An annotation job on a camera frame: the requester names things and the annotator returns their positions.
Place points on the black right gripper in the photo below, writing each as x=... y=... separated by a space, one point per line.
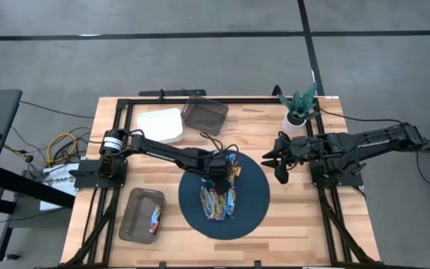
x=293 y=151

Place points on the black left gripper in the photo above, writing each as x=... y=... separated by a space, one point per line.
x=218 y=168

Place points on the granola bar orange ends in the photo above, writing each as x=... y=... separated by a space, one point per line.
x=236 y=175

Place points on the granola bar red wrapper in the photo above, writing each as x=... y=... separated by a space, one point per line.
x=156 y=219
x=206 y=203
x=218 y=207

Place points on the granola bar blue ends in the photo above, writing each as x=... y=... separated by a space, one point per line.
x=233 y=158

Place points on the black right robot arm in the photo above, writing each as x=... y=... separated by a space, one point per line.
x=368 y=140

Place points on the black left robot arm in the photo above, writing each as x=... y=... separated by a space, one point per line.
x=162 y=155

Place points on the round dark blue woven mat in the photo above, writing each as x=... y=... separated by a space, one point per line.
x=252 y=209

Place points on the green plant in white pot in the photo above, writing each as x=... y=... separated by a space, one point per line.
x=298 y=112

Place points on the black table clamp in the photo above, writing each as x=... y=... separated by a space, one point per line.
x=258 y=265
x=277 y=91
x=162 y=265

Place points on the grey translucent plastic bin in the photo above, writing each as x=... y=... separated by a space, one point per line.
x=204 y=115
x=136 y=216

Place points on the white plastic bin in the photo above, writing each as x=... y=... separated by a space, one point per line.
x=159 y=125

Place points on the black bar with blue light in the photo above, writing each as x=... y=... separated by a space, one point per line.
x=177 y=92

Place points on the white printed cardboard box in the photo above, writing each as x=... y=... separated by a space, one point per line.
x=56 y=187

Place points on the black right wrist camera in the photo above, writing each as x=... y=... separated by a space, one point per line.
x=282 y=175

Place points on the black aluminium table frame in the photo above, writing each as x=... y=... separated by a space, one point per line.
x=237 y=101

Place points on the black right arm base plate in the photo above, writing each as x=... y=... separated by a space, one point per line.
x=353 y=175

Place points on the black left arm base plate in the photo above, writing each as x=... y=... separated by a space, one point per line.
x=84 y=177

